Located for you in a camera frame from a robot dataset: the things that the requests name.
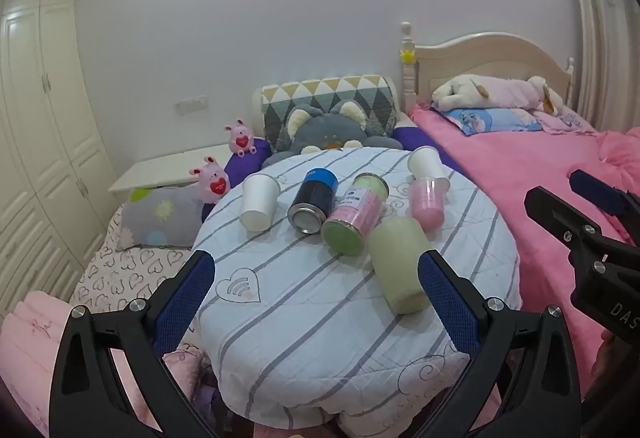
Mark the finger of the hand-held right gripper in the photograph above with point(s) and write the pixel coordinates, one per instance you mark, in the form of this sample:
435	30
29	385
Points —
587	184
555	213

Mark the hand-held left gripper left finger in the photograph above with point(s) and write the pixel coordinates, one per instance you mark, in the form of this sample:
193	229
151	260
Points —
187	288

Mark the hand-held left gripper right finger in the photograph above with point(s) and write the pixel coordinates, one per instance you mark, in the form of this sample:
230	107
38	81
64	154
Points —
447	298

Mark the light green plastic cup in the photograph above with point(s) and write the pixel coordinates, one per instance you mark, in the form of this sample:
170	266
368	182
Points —
400	263

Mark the pink plastic cup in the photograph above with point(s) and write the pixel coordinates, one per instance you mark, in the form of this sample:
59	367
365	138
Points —
426	204

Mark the white paper cup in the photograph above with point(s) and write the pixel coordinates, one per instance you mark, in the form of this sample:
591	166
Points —
425	163
259	200

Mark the pink blanket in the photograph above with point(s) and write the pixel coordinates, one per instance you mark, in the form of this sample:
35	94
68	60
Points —
525	198

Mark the heart print bed sheet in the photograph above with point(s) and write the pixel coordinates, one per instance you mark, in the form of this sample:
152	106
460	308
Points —
120	268

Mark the grey flower print pillow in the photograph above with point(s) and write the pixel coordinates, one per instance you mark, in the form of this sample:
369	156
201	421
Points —
160	218

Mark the pink pig plush toy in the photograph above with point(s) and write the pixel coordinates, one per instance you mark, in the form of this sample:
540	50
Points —
214	183
239	135

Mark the blue cartoon pillow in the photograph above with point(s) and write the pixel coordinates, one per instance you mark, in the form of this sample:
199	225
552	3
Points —
487	120

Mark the round table striped cloth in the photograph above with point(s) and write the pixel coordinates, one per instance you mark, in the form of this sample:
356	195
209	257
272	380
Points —
300	318

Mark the white bedside table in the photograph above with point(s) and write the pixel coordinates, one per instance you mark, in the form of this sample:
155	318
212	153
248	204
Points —
165	168

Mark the pink can with green lid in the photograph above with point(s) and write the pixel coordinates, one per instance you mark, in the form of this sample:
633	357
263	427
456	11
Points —
352	213

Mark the white and pink plush toy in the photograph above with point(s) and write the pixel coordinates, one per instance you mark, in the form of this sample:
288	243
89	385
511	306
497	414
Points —
495	93

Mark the black can with blue lid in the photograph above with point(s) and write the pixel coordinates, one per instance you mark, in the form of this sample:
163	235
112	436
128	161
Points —
314	198

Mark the white curtain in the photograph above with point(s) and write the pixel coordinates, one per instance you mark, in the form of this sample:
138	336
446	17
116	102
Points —
605	28

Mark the folded pink cloth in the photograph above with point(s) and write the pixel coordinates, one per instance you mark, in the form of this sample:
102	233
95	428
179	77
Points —
35	338

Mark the cream wooden bed headboard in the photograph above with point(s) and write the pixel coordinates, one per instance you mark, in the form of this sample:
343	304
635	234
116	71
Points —
480	58

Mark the cream wardrobe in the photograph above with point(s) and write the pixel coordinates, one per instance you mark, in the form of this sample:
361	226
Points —
45	143

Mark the grey cat plush cushion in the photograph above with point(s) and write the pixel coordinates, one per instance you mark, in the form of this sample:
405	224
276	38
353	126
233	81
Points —
325	130

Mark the yellow crown ornament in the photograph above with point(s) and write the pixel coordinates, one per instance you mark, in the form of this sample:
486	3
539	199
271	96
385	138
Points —
408	55

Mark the triangle patterned cushion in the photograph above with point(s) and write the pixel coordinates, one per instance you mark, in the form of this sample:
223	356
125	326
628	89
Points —
320	90

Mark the white wall socket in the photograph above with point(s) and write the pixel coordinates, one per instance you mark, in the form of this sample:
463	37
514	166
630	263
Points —
191	103

